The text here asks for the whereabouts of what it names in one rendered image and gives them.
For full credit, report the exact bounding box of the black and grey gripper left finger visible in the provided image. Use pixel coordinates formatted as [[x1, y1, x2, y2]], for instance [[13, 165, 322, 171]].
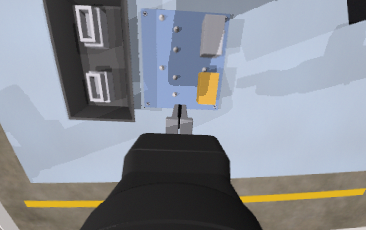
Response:
[[165, 104, 180, 134]]

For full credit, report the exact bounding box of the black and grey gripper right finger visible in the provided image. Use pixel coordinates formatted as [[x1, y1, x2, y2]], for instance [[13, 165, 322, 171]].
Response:
[[179, 104, 193, 134]]

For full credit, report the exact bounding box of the yellow-orange block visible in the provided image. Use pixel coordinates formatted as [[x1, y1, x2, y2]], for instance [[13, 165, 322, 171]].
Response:
[[196, 72, 219, 105]]

